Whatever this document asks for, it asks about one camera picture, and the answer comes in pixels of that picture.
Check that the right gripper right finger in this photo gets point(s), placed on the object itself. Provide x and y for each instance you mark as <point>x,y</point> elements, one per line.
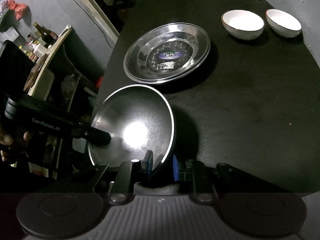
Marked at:
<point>194,180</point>

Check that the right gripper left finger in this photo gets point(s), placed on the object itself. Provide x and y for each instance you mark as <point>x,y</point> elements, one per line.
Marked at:
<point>130,172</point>

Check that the deep steel bowl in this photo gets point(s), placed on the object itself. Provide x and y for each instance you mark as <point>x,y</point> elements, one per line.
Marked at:
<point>138,118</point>

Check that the small steel plate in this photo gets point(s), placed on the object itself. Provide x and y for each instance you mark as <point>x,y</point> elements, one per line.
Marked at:
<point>174,31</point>

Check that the white bowl dark rim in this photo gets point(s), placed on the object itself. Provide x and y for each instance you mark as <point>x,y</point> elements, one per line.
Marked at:
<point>283,23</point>

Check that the large steel plate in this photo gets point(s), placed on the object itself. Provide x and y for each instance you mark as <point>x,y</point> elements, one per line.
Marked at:
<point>165,62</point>

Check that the person's left hand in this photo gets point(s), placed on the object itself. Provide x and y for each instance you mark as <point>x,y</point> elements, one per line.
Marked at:
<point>14,149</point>

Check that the wooden side counter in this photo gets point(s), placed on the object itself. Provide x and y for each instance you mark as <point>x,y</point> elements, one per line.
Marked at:
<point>44,80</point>

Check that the white condiment bottle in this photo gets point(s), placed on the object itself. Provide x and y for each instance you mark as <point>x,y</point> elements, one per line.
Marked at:
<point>38,49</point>

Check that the red capped bottle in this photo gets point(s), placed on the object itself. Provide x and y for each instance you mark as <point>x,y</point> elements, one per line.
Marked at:
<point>99,82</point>

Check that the dark sauce bottle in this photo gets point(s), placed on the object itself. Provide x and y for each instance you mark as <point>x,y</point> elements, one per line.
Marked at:
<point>48,36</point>

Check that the red plastic bag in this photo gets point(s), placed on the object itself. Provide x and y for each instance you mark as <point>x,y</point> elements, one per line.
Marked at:
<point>19,9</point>

